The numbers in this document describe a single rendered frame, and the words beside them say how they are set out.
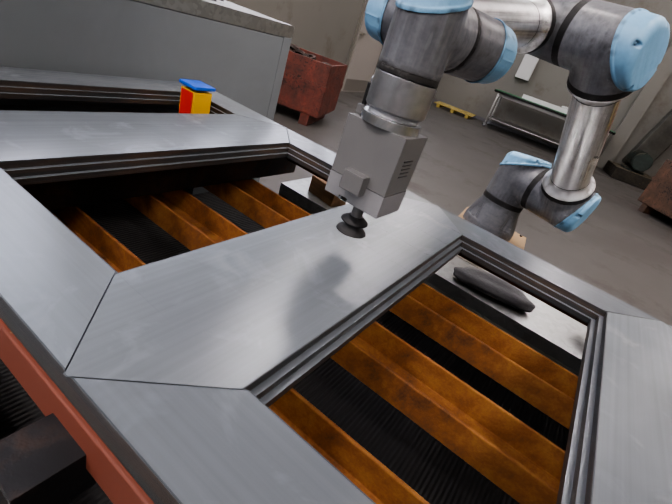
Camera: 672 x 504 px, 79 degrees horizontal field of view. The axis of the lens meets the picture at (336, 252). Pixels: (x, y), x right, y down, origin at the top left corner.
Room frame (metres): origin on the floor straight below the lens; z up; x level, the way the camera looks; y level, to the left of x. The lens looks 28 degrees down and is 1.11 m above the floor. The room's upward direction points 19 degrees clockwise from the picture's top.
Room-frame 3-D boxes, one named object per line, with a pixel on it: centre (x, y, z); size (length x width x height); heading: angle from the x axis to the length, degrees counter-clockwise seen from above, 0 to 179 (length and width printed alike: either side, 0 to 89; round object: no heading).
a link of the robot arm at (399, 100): (0.53, -0.01, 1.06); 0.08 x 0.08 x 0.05
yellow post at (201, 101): (0.99, 0.44, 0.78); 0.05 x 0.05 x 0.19; 64
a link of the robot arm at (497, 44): (0.61, -0.06, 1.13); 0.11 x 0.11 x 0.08; 48
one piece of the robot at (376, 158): (0.52, 0.00, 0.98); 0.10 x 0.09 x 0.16; 153
